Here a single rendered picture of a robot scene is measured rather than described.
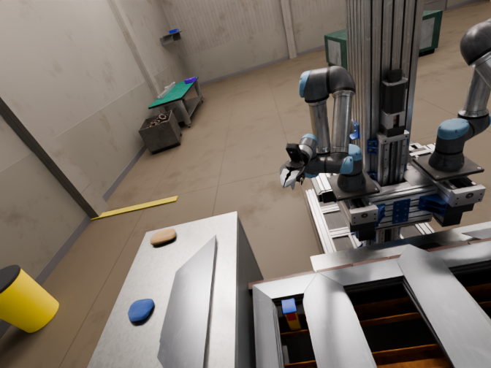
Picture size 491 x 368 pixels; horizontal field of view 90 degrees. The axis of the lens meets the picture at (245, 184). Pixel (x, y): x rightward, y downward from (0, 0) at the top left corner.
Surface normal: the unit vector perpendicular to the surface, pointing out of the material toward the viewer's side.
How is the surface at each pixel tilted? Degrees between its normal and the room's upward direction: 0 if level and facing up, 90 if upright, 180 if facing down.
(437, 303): 0
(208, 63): 90
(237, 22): 90
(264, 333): 0
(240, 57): 90
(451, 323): 0
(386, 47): 90
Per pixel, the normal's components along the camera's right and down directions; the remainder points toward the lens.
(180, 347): -0.27, -0.79
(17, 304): 0.83, 0.14
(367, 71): -0.01, 0.57
